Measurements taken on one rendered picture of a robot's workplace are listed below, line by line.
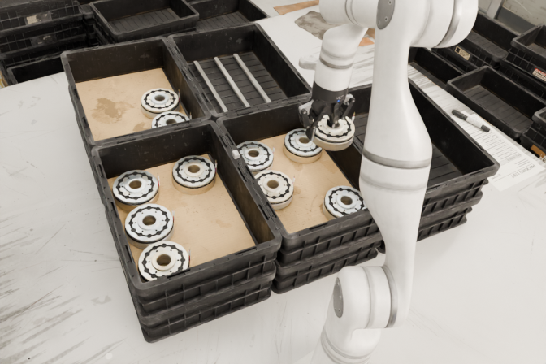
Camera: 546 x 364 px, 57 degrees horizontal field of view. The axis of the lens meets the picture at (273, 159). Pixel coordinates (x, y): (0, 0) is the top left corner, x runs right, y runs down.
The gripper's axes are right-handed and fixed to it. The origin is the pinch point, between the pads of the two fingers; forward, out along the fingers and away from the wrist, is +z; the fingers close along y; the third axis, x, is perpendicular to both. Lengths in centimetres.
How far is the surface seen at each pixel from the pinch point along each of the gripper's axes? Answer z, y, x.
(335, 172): 17.4, 8.2, 0.5
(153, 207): 14.5, -38.6, 3.2
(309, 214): 17.4, -4.7, -9.2
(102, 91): 18, -40, 52
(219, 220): 17.5, -25.2, -3.4
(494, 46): 62, 170, 87
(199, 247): 17.5, -32.0, -8.7
